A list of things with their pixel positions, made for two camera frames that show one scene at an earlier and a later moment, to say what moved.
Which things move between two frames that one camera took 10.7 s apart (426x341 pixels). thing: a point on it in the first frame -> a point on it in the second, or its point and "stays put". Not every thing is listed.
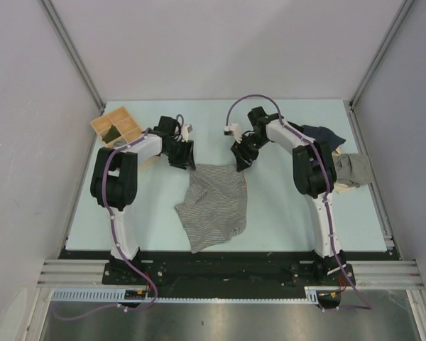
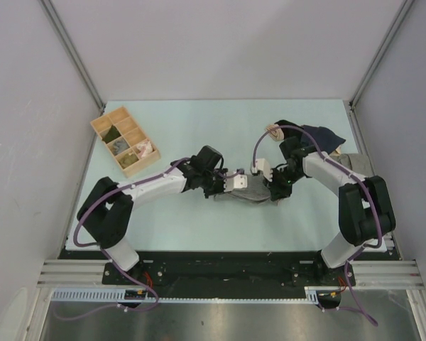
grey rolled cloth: x=119 y=143 stays put
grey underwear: x=352 y=169 stays put
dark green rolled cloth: x=112 y=134 stays put
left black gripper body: x=177 y=153 -> x=214 y=183
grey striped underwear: x=216 y=207 -> x=256 y=190
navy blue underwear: x=322 y=133 stays put
